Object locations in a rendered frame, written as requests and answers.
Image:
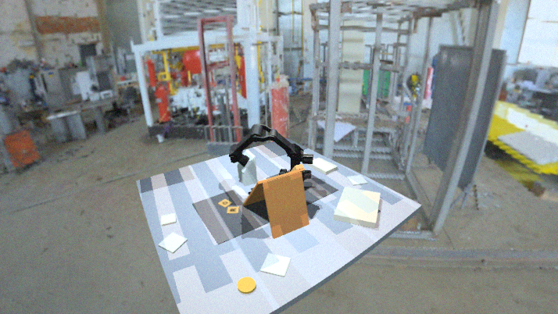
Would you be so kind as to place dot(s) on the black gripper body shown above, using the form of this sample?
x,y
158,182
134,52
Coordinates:
x,y
306,174

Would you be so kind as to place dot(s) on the yellow round disc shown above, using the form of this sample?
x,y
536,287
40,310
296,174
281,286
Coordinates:
x,y
246,285

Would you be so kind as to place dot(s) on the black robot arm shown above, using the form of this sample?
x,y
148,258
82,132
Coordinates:
x,y
255,134

